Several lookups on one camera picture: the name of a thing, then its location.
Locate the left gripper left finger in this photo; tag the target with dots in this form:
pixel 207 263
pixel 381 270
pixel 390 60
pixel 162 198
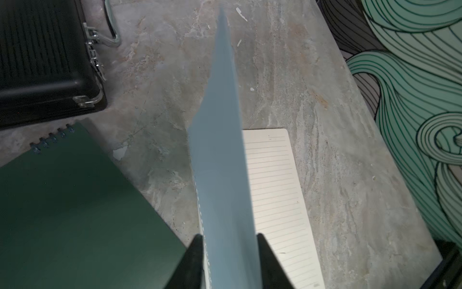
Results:
pixel 189 272

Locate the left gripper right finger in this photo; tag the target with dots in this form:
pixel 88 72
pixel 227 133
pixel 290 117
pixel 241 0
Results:
pixel 273 275

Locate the dark green spiral notebook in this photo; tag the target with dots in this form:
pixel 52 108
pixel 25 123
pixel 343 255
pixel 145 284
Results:
pixel 71 220

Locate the black hard case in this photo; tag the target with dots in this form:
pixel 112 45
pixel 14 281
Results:
pixel 50 68

